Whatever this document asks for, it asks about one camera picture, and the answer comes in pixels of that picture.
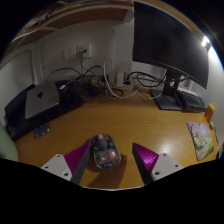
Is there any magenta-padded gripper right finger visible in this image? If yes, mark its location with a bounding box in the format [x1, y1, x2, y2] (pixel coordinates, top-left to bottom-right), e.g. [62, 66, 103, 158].
[132, 143, 185, 185]

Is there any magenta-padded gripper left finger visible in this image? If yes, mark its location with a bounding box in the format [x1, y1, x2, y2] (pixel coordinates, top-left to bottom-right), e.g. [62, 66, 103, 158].
[41, 143, 93, 186]

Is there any transparent computer mouse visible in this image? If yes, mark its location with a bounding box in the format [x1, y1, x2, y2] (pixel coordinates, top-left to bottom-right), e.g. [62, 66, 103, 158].
[89, 133, 122, 170]

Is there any cherry blossom print mouse pad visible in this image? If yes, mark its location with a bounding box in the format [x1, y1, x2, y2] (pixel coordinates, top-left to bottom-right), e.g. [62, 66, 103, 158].
[185, 120, 215, 162]

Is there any small blue patterned card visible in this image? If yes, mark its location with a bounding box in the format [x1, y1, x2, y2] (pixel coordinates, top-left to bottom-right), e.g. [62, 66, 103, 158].
[33, 122, 52, 139]

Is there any orange jar with yellow lid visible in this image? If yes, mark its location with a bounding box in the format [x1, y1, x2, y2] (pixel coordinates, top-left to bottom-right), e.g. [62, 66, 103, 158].
[203, 103, 216, 123]

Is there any black keyboard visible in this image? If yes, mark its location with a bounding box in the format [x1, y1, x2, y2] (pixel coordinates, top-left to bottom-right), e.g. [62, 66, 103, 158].
[178, 88, 207, 113]

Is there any white power strip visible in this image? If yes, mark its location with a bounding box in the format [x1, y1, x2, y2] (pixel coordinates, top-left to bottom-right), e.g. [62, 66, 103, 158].
[96, 71, 134, 93]

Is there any black computer monitor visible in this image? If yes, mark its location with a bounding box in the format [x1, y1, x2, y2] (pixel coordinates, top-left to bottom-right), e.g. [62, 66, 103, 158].
[132, 0, 210, 112]

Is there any black cable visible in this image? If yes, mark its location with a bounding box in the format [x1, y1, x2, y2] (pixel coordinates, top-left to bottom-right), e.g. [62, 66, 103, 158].
[46, 64, 104, 88]
[126, 70, 168, 88]

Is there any white cable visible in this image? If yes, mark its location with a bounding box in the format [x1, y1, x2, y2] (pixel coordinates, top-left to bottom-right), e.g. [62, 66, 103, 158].
[102, 58, 141, 100]

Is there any white wall outlet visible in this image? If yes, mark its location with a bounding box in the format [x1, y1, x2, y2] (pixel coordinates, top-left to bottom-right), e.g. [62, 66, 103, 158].
[63, 43, 93, 61]

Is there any wooden wall shelf unit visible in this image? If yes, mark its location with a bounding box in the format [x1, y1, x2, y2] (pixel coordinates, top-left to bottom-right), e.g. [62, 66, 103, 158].
[13, 0, 134, 44]

